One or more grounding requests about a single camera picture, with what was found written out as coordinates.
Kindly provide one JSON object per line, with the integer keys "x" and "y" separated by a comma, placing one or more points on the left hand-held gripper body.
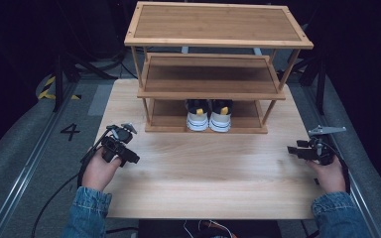
{"x": 114, "y": 143}

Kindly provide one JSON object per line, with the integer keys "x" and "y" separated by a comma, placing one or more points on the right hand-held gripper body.
{"x": 322, "y": 152}

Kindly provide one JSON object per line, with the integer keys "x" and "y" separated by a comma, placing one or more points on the white and navy sneaker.
{"x": 220, "y": 122}
{"x": 197, "y": 120}

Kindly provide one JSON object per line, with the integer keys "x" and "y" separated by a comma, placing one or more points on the wooden three-tier shoe rack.
{"x": 211, "y": 23}

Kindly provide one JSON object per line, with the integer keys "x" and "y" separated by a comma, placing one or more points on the person's right hand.
{"x": 330, "y": 178}

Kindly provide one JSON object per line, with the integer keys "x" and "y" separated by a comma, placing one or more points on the person's left hand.
{"x": 97, "y": 173}

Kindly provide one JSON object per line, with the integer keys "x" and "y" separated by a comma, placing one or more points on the black metal stand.
{"x": 320, "y": 86}
{"x": 58, "y": 82}

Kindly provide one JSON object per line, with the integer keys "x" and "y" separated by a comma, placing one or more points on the yellow and black striped tape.
{"x": 48, "y": 94}

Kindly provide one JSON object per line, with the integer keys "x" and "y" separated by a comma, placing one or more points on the grey metal floor rail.
{"x": 20, "y": 181}

